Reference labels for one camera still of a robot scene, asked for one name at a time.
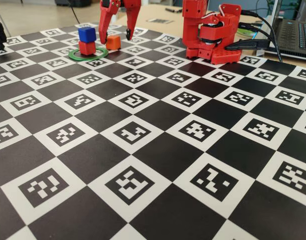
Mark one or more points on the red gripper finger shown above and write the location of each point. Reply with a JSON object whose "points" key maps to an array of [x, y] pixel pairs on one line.
{"points": [[105, 22], [132, 10]]}

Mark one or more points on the blue cube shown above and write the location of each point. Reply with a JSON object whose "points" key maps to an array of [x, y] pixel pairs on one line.
{"points": [[87, 35]]}

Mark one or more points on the orange cube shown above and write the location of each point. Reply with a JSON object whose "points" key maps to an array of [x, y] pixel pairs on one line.
{"points": [[114, 43]]}

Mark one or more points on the red cube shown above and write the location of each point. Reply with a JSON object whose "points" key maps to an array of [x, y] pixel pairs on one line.
{"points": [[87, 48]]}

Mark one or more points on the printed marker paper sheet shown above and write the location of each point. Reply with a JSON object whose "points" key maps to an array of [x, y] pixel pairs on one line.
{"points": [[159, 20]]}

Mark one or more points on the black pen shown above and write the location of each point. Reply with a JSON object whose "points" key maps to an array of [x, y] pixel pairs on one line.
{"points": [[172, 10]]}

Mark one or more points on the green disc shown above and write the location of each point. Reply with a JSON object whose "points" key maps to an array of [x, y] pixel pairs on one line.
{"points": [[245, 32]]}

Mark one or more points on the black white marker checkerboard mat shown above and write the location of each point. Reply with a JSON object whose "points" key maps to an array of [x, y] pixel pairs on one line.
{"points": [[152, 150]]}

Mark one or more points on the dark laptop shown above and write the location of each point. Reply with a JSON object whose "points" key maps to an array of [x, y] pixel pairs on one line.
{"points": [[292, 35]]}

